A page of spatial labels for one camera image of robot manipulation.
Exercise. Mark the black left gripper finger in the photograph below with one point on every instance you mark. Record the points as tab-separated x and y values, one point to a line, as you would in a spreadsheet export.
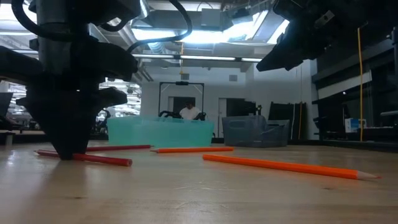
84	109
49	109

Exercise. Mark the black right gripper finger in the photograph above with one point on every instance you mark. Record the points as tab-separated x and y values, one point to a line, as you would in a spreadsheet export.
293	60
276	54

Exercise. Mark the red pencil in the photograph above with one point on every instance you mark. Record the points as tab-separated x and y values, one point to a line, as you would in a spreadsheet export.
118	147
105	160

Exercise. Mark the orange pencil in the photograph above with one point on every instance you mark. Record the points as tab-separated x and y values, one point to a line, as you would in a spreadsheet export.
192	150
280	166

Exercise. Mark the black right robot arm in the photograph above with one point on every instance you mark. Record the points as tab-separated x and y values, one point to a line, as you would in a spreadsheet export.
379	14

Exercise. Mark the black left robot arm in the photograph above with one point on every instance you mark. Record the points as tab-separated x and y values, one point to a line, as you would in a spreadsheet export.
62	18

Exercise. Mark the black leaning panel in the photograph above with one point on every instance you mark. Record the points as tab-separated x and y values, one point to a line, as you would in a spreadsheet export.
280	119

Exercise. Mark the bright ceiling light panel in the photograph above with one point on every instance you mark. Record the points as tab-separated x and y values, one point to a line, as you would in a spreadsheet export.
205	36

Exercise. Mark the long ceiling light bar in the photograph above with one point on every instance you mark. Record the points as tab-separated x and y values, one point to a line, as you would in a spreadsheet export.
202	58

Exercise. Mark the teal translucent plastic bin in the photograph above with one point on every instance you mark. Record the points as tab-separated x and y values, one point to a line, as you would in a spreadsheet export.
161	132

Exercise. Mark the grey plastic bin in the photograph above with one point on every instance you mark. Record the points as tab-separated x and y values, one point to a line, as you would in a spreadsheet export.
248	132

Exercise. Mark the white and blue box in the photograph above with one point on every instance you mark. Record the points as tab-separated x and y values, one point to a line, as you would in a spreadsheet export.
353	125

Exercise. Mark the person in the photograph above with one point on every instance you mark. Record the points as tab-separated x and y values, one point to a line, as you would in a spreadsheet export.
189	112

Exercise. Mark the black background rig frame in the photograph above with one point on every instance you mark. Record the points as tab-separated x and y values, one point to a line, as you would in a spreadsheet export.
181	83

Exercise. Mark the black desk frame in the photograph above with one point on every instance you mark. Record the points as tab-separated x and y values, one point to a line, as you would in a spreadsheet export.
379	134

